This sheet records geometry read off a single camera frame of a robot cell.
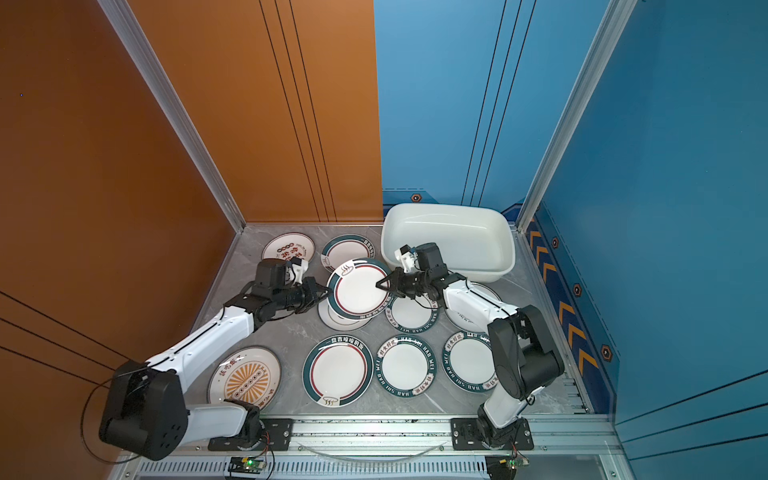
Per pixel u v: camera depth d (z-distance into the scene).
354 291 0.83
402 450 0.72
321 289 0.82
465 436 0.72
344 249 1.12
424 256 0.71
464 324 0.91
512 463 0.69
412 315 0.94
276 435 0.73
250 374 0.83
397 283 0.76
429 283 0.69
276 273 0.67
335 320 0.92
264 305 0.62
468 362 0.84
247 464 0.71
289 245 1.13
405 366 0.83
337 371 0.83
